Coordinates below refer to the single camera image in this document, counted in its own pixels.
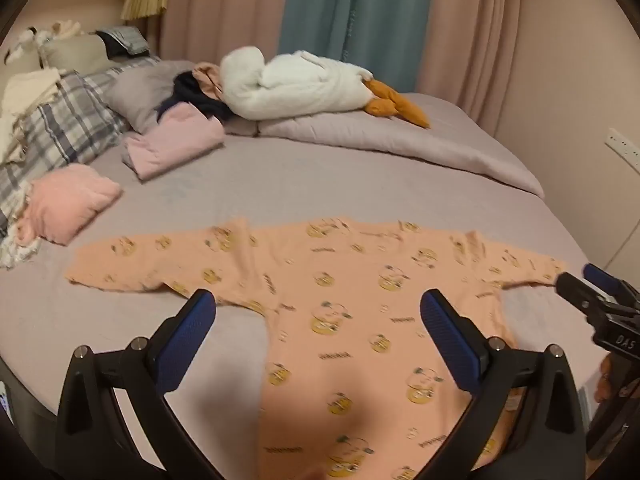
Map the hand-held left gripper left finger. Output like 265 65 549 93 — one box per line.
56 288 221 480

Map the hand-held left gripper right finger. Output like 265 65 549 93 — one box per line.
415 288 587 480

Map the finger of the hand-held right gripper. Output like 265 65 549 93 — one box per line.
556 272 608 328
582 263 640 309

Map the orange printed baby garment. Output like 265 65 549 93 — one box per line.
64 216 571 480

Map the person's right hand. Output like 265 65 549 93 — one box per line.
596 355 615 403

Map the bed with mauve sheet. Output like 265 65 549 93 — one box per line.
0 92 608 480

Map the folded pink fluffy cloth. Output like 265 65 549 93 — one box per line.
17 162 123 246

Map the white patterned cloth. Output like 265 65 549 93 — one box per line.
0 180 43 268

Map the grey mauve duvet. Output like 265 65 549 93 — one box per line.
225 91 546 198

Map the dark navy cloth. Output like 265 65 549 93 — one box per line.
157 71 241 123

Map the plaid grey pillow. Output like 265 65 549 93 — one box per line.
0 57 161 231

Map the plain grey pillow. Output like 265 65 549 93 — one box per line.
105 60 201 133

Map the peach hooded garment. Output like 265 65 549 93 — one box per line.
192 61 226 106

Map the pink curtain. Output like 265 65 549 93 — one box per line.
420 0 531 136
160 0 296 63

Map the white goose plush toy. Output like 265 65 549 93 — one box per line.
220 46 432 129

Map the cream blanket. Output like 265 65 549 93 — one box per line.
0 69 63 166

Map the dark grey plaid cloth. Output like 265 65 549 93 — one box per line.
95 26 151 58

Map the beige pillow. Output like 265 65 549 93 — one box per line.
42 34 123 73

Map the white brown plush toy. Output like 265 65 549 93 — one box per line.
49 20 86 40

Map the teal curtain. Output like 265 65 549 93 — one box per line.
277 0 437 93

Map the white wall power strip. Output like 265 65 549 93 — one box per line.
604 128 640 171

